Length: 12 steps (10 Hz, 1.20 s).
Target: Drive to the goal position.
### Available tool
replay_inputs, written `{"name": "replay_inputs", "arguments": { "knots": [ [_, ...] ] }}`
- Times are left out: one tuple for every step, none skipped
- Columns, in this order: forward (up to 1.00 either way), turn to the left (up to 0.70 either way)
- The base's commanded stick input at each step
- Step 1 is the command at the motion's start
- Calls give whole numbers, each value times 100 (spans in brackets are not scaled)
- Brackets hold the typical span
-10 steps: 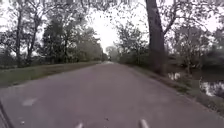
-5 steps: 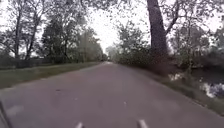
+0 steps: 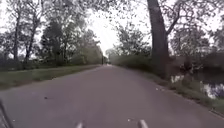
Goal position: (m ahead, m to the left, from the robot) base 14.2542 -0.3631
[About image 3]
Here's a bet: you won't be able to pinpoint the trees and bushes by water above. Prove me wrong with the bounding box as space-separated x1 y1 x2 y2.
105 23 224 76

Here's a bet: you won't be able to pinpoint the grey asphalt path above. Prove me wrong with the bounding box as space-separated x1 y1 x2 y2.
0 64 224 128

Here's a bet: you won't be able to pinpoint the large bare tree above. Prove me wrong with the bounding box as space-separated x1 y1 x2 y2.
109 0 224 81

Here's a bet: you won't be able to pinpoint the row of trees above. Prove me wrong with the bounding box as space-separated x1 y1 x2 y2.
0 0 108 71

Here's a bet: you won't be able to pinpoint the robot's own part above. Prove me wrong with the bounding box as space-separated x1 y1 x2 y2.
137 119 150 128

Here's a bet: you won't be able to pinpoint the grass verge by water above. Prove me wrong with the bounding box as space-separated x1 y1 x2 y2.
121 65 224 116

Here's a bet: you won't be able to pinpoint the grass strip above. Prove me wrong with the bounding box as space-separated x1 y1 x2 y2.
0 63 102 91

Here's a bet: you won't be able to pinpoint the dark water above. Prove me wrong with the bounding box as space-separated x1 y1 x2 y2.
170 66 224 100

